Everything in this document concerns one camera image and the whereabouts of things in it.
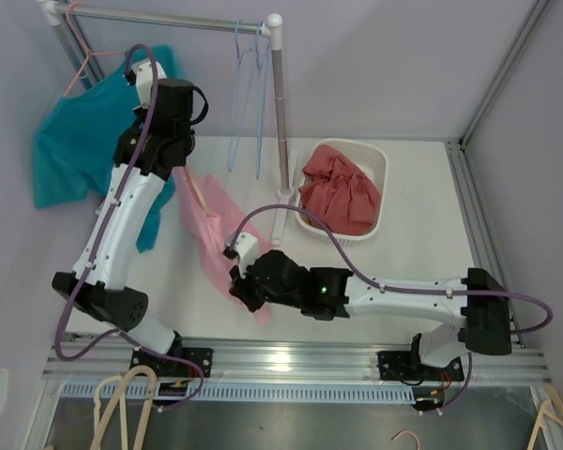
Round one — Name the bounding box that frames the white slotted cable duct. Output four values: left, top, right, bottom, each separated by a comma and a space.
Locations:
56, 380, 416, 405

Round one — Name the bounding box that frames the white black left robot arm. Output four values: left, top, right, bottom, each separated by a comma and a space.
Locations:
52, 79, 208, 376

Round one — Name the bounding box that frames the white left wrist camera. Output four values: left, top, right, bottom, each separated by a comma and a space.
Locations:
124, 59, 167, 113

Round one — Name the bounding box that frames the beige wooden hanger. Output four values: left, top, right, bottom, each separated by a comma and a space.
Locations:
184, 167, 217, 218

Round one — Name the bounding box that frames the aluminium frame post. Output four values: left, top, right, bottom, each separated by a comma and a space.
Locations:
460, 0, 553, 148

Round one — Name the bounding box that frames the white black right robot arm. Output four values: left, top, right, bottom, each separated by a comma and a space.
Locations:
229, 250, 511, 380

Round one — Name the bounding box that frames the beige hanger bottom right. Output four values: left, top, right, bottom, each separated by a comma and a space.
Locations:
526, 383, 563, 450

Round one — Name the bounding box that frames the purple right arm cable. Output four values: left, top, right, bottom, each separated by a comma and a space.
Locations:
224, 202, 555, 416

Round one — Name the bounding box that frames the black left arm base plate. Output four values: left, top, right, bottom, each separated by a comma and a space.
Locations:
129, 346, 213, 378

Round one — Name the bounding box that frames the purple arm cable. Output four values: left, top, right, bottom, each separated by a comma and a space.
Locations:
224, 202, 555, 416
54, 43, 205, 412

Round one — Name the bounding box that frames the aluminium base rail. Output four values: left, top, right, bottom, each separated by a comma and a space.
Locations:
42, 337, 552, 386

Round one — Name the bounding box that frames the coral red t shirt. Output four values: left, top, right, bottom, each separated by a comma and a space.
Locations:
299, 144, 381, 236

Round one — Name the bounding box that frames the teal t shirt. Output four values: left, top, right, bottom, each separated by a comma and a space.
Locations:
31, 44, 187, 254

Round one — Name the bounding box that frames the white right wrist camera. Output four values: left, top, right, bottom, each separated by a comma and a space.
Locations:
222, 232, 261, 278

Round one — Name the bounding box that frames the pink wire hanger on rack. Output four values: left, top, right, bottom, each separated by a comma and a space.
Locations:
64, 1, 127, 98

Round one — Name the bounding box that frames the pink hanger on floor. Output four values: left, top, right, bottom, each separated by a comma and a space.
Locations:
390, 429, 421, 450

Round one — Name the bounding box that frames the beige hangers bottom left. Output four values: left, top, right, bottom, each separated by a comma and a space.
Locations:
90, 366, 157, 450

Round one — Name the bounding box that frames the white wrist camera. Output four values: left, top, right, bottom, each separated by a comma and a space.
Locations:
124, 59, 167, 113
222, 232, 261, 278

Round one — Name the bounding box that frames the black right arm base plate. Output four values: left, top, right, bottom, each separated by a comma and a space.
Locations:
376, 351, 464, 384

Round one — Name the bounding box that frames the metal clothes rack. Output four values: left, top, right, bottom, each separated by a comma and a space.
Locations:
36, 0, 302, 246

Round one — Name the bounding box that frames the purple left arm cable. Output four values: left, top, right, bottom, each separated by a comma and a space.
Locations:
54, 43, 205, 412

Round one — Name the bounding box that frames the light pink t shirt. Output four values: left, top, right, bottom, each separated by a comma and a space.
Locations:
174, 167, 245, 308

